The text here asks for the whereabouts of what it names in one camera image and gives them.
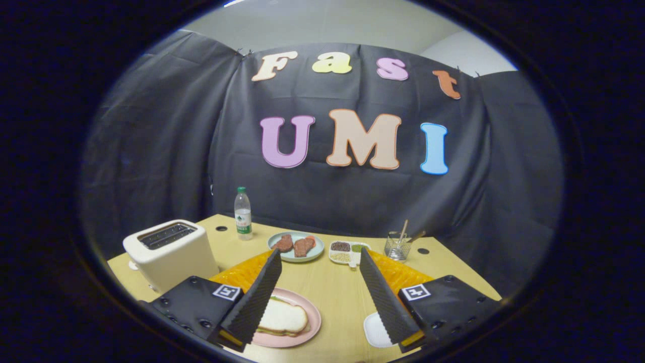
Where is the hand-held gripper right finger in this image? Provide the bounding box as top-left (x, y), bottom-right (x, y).
top-left (359, 247), bottom-right (503, 354)

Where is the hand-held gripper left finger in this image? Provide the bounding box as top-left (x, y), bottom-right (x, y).
top-left (137, 248), bottom-right (283, 353)

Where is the white bread slice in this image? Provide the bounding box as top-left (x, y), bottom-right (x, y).
top-left (257, 296), bottom-right (309, 333)

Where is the green lettuce leaf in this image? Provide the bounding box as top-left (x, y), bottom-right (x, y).
top-left (256, 295), bottom-right (311, 338)

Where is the white square plate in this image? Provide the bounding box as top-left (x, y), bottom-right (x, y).
top-left (363, 311), bottom-right (394, 348)

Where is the white divided seed dish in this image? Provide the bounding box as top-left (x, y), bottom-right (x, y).
top-left (329, 240), bottom-right (372, 268)

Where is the pink round plate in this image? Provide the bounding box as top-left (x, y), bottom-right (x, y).
top-left (250, 287), bottom-right (322, 348)

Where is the pale green plate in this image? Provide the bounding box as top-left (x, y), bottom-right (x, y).
top-left (267, 231), bottom-right (325, 263)

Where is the cream toaster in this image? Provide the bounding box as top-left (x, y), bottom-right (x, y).
top-left (122, 219), bottom-right (221, 294)

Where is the clear plastic water bottle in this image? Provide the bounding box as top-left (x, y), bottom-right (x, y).
top-left (234, 187), bottom-right (253, 241)

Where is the black backdrop cloth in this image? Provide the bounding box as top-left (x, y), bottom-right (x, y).
top-left (81, 29), bottom-right (565, 298)

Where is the metal wire utensil holder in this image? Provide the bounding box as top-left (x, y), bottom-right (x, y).
top-left (384, 231), bottom-right (413, 263)

